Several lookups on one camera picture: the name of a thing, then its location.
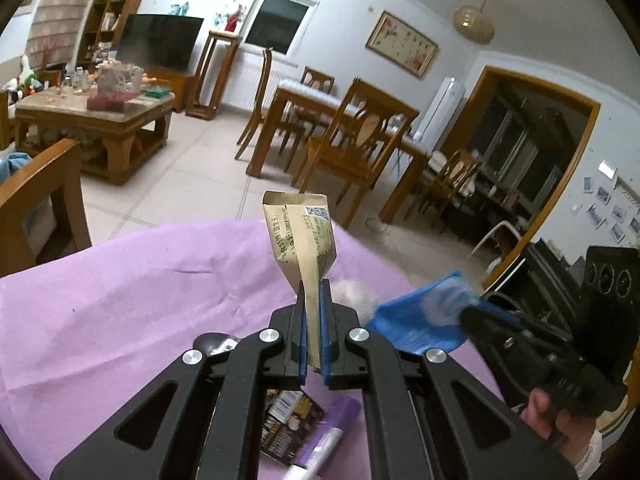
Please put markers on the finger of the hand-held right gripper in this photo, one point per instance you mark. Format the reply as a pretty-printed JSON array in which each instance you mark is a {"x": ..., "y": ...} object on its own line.
[
  {"x": 500, "y": 314},
  {"x": 485, "y": 330}
]

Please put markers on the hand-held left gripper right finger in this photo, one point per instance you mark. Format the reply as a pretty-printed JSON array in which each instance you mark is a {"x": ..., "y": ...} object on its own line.
[{"x": 326, "y": 340}]

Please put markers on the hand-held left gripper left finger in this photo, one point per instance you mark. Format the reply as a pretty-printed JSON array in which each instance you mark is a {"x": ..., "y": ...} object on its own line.
[{"x": 301, "y": 340}]

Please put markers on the blue snack bag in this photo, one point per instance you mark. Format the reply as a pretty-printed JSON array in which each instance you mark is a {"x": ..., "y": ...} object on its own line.
[{"x": 405, "y": 320}]

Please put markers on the yellow snack packet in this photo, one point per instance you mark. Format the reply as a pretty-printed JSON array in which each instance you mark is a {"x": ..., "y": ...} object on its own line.
[{"x": 300, "y": 240}]

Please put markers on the person's right hand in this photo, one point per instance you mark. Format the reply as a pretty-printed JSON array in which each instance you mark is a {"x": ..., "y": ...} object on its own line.
[{"x": 537, "y": 410}]

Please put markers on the white fluffy ball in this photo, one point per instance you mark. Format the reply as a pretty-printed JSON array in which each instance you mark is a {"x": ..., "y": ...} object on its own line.
[{"x": 350, "y": 295}]

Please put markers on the purple and white tube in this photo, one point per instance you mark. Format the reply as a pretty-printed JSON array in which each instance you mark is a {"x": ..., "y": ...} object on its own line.
[{"x": 340, "y": 415}]

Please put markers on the white stool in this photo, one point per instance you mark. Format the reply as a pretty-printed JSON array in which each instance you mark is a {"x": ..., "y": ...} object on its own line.
[{"x": 495, "y": 232}]

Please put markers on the black snack packet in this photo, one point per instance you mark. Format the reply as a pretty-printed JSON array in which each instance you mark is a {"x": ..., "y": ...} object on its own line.
[{"x": 290, "y": 425}]

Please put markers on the wooden dining chair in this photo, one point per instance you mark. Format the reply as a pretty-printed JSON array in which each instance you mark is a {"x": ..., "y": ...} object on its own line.
[
  {"x": 260, "y": 100},
  {"x": 350, "y": 160},
  {"x": 317, "y": 80},
  {"x": 450, "y": 180}
]

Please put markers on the purple tablecloth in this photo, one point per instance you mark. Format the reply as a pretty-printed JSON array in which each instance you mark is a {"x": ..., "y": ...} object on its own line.
[{"x": 125, "y": 310}]

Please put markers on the white standing air conditioner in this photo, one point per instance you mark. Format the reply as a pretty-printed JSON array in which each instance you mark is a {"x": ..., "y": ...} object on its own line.
[{"x": 440, "y": 110}]

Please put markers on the wooden dining table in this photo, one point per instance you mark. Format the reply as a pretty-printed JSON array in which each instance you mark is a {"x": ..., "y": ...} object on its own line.
[{"x": 300, "y": 102}]

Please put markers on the white radiator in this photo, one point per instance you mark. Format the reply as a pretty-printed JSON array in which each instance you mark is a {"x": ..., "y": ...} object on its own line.
[{"x": 247, "y": 80}]

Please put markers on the wooden sofa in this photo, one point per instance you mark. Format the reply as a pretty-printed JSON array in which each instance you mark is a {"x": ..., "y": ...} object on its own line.
[{"x": 65, "y": 195}]

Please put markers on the wooden television cabinet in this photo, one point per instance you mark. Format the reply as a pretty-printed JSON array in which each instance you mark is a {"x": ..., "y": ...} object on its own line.
[{"x": 172, "y": 87}]

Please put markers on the framed floral picture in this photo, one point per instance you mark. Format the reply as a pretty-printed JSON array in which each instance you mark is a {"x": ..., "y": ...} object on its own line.
[{"x": 402, "y": 44}]

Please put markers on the green tray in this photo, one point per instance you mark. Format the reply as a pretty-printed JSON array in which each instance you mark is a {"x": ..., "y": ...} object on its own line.
[{"x": 155, "y": 92}]

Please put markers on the gold pendant lamp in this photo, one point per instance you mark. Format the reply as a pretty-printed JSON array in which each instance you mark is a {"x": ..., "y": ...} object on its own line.
[{"x": 472, "y": 22}]

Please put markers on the wooden coffee table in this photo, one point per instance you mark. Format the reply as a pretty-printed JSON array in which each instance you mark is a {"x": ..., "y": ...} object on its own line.
[{"x": 100, "y": 125}]

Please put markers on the red box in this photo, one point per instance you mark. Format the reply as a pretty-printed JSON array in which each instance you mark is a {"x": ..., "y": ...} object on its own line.
[{"x": 105, "y": 103}]

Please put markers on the tall wooden plant stand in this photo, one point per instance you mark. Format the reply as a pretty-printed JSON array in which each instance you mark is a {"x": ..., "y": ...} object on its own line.
[{"x": 222, "y": 37}]

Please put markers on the white carved box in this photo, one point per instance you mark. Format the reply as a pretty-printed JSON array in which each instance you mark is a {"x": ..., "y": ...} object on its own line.
[{"x": 120, "y": 82}]

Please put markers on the red flower arrangement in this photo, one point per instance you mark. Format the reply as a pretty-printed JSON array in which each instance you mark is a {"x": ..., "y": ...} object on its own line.
[{"x": 234, "y": 20}]

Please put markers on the black television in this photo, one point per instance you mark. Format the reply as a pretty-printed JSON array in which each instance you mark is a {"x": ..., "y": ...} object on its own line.
[{"x": 160, "y": 42}]

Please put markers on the white framed window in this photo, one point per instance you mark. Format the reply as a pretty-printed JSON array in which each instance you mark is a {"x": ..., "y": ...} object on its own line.
[{"x": 285, "y": 10}]

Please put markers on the blue cloth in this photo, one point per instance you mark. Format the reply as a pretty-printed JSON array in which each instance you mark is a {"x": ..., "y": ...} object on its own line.
[{"x": 12, "y": 167}]

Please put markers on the wooden armchair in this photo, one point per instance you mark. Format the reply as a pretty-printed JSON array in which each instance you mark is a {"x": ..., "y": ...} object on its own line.
[{"x": 6, "y": 120}]

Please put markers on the white goose toy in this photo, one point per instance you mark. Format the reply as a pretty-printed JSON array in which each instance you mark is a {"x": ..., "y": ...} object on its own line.
[{"x": 25, "y": 72}]

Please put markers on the striped roller blind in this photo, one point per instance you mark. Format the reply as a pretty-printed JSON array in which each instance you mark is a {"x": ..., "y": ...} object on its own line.
[{"x": 65, "y": 10}]

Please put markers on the group of wall photos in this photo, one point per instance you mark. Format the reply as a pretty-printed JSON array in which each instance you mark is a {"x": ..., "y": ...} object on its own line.
[{"x": 600, "y": 210}]

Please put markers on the wooden doorway frame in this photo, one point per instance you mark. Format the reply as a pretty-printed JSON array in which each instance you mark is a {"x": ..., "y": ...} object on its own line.
[{"x": 590, "y": 125}]

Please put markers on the blue wall decal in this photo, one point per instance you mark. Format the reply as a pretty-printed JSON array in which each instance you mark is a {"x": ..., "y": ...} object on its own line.
[{"x": 200, "y": 7}]

